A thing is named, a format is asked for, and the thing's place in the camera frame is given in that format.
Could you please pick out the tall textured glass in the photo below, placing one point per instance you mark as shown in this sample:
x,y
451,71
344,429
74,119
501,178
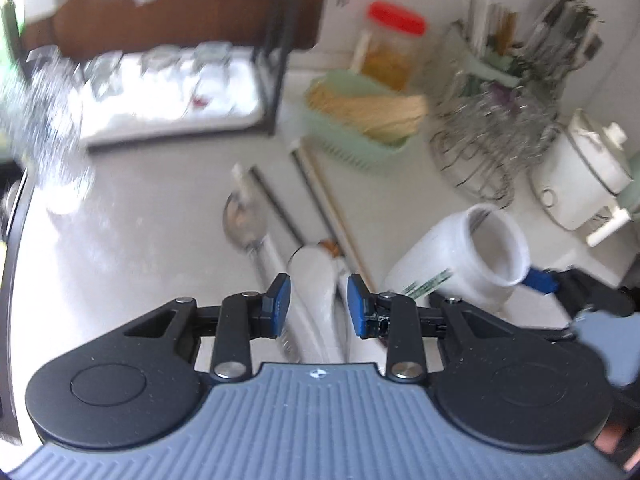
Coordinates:
x,y
45,135

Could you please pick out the brown wooden cutting board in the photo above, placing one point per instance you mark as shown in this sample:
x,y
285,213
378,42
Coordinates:
x,y
200,15

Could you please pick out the white ceramic spoon black rim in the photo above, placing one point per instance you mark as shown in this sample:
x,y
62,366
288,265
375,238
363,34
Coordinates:
x,y
312,290
341,310

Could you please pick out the bunch of assorted chopsticks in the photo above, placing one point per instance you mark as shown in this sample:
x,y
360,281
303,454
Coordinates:
x,y
550,25

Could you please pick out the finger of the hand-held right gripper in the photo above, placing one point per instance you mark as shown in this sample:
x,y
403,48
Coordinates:
x,y
542,280

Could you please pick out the small red scrap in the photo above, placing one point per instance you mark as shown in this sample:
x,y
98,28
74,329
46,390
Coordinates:
x,y
200,102

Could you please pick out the plain black chopstick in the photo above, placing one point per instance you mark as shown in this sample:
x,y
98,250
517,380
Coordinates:
x,y
311,182

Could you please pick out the mint green plastic basket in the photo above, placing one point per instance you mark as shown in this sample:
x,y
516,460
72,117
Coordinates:
x,y
350,140

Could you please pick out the gold chopstick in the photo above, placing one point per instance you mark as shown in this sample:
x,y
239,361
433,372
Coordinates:
x,y
345,230

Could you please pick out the white patterned chopstick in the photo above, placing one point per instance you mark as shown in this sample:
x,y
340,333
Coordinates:
x,y
241,180

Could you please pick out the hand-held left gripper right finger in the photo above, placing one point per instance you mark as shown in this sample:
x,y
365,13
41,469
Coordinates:
x,y
357,305

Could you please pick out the clear drinking glass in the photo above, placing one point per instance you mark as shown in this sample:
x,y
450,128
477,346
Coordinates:
x,y
212,62
103,72
161,65

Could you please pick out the black metal dish rack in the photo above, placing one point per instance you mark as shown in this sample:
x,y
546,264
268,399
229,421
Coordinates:
x,y
272,60

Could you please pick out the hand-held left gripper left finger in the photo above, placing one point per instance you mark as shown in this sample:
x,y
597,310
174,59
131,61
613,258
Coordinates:
x,y
277,305

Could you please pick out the white electric cooker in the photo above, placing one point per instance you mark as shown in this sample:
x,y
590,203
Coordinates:
x,y
580,180

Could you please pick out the white ceramic mug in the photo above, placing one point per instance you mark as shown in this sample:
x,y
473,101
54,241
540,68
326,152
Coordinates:
x,y
440,260

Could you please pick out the purple lid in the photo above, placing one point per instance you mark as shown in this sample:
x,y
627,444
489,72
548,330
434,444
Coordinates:
x,y
498,93

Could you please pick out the large metal spoon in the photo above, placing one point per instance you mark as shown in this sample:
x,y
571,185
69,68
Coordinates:
x,y
242,220

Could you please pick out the plain white chopstick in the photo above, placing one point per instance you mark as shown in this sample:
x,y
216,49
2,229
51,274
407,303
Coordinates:
x,y
296,146

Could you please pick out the white drip tray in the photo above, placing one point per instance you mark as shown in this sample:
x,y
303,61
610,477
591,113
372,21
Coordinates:
x,y
165,120

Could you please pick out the black chopstick brown band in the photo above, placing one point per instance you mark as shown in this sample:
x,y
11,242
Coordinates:
x,y
275,200

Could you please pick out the red lid plastic jar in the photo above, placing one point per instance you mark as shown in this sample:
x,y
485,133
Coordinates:
x,y
390,55

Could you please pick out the small gold spoon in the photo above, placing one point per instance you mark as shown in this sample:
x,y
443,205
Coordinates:
x,y
328,247

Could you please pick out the bundle of wooden sticks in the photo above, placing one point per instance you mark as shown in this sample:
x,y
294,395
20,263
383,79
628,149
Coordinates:
x,y
370,110

